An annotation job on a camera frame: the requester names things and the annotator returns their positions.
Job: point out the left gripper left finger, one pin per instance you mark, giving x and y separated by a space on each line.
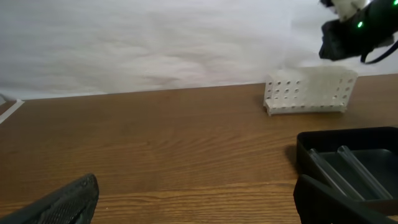
62 207

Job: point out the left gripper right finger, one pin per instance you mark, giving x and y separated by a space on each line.
326 208

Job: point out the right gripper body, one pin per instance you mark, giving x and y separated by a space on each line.
342 40

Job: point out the clear test tube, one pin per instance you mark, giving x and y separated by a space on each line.
331 177
363 171

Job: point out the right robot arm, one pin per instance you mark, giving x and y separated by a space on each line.
385 18

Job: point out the white test tube rack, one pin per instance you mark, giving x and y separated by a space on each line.
311 90

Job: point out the black tray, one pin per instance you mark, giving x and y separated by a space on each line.
385 161

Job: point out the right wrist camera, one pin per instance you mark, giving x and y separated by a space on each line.
348 7

